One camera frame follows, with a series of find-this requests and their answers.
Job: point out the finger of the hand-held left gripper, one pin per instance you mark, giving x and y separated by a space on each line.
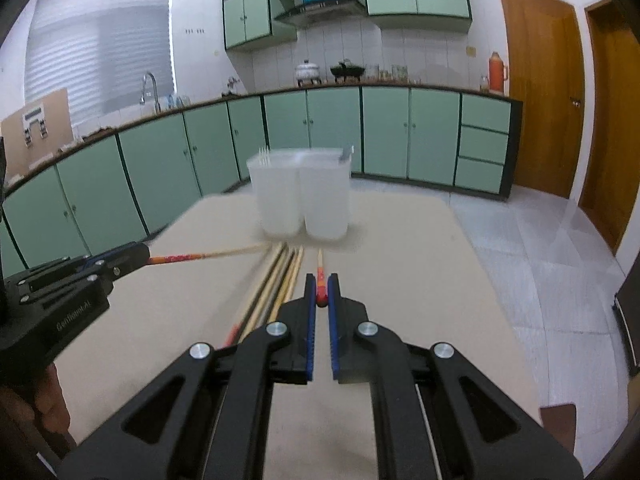
130 257
100 261

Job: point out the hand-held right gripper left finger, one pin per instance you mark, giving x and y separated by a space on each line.
310 330

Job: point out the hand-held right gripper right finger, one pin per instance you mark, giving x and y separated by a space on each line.
334 330

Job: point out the white plastic utensil container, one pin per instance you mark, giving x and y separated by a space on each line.
275 195
325 195

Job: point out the person's left hand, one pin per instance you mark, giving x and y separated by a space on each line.
47 400

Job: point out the green base cabinets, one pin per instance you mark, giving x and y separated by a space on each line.
150 170

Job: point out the cardboard box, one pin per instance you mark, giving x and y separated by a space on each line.
40 130

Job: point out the chrome sink faucet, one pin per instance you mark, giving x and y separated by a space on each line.
150 85

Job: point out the grey window blind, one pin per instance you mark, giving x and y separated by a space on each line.
100 45

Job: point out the green drawer unit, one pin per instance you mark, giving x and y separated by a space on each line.
482 145

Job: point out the brown stool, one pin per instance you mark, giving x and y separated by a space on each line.
557 422

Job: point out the white cooking pot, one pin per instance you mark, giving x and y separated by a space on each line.
308 71

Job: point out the black wok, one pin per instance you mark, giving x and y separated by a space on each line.
347 70

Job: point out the row of glass jars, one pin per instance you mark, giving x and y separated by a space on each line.
395 72

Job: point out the small glass jar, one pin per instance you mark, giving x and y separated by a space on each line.
484 83

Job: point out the black chair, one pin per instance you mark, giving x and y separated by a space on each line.
629 320

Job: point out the orange thermos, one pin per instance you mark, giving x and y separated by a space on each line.
497 75

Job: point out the steel range hood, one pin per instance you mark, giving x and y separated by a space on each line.
320 12

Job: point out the wooden door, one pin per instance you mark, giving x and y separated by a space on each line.
612 125
540 85

